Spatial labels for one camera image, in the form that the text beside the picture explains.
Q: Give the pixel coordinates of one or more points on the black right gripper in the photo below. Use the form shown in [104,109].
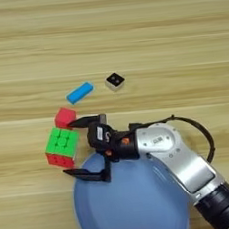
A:
[124,145]

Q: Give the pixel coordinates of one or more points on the multicolour puzzle cube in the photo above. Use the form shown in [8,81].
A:
[61,145]

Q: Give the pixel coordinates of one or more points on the red cube block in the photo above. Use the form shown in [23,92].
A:
[65,117]

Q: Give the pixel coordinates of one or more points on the blue rectangular block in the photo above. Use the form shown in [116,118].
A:
[80,92]

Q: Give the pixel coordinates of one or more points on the black and white cube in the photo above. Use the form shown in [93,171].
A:
[115,80]

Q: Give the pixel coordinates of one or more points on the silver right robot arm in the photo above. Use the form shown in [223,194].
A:
[176,153]

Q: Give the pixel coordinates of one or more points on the black box with white label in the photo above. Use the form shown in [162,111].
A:
[98,136]

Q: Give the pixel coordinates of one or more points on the blue round plate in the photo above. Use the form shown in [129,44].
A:
[138,203]

